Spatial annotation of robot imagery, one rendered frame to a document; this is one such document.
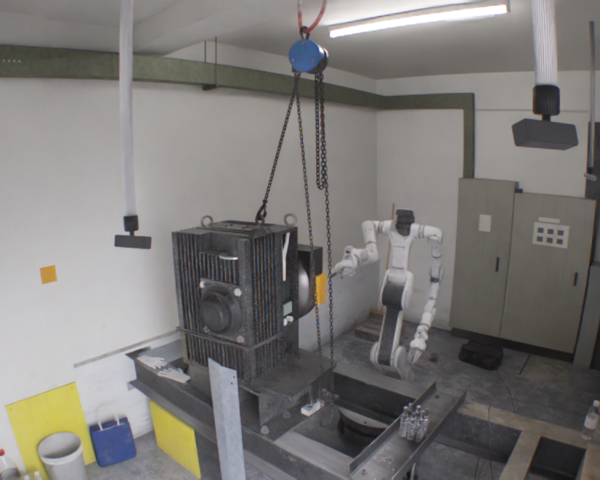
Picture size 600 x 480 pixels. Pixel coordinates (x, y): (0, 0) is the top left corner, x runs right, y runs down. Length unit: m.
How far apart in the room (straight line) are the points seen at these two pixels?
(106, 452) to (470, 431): 2.30
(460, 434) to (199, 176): 2.48
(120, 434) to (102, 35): 2.61
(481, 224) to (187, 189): 2.88
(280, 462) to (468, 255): 3.10
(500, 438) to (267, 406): 1.28
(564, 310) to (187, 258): 3.56
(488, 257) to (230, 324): 3.14
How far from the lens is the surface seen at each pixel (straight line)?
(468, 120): 4.71
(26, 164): 2.63
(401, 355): 2.99
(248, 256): 1.95
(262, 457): 2.41
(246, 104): 3.61
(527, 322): 4.66
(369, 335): 4.77
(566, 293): 4.52
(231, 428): 2.17
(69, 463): 2.84
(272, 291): 2.14
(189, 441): 2.82
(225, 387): 2.05
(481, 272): 4.64
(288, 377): 2.22
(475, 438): 2.60
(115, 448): 3.13
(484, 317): 4.76
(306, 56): 1.94
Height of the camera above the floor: 1.99
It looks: 13 degrees down
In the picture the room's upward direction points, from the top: 1 degrees counter-clockwise
